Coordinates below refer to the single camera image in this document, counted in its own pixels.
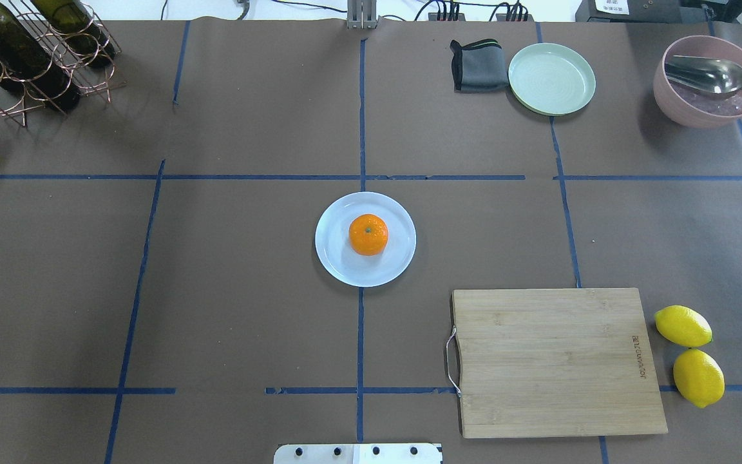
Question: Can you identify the orange fruit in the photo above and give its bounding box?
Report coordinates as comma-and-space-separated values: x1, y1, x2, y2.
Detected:
348, 214, 389, 256

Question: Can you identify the light blue plate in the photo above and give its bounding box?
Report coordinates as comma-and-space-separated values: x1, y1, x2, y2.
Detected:
314, 191, 416, 287

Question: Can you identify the light green plate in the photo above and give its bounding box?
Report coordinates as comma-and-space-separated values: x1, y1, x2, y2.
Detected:
508, 43, 596, 117

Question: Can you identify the dark grey folded cloth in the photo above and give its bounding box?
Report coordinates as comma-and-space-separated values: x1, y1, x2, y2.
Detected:
450, 39, 509, 93

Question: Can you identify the bamboo cutting board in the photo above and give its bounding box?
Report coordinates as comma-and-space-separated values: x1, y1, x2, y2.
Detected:
451, 288, 668, 440

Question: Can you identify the black computer box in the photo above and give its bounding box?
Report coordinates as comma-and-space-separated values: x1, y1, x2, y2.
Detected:
575, 1, 707, 24

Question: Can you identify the yellow lemon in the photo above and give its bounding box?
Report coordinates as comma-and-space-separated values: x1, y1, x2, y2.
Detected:
654, 305, 713, 349
672, 349, 725, 409

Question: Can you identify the pink bowl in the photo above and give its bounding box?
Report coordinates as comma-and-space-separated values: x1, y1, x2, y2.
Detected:
652, 35, 742, 128

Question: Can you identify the dark wine bottle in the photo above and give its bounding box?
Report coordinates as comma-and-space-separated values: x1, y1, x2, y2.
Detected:
32, 1, 116, 70
0, 2, 81, 113

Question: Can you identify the steel ladle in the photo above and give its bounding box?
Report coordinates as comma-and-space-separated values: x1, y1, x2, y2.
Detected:
663, 55, 742, 97

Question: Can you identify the aluminium frame post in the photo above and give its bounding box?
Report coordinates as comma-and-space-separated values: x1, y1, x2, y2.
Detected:
347, 0, 379, 30

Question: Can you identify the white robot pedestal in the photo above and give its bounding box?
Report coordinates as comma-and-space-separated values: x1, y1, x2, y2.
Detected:
273, 441, 444, 463

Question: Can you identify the copper wire bottle rack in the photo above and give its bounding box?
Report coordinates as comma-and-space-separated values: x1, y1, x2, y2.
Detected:
0, 1, 127, 126

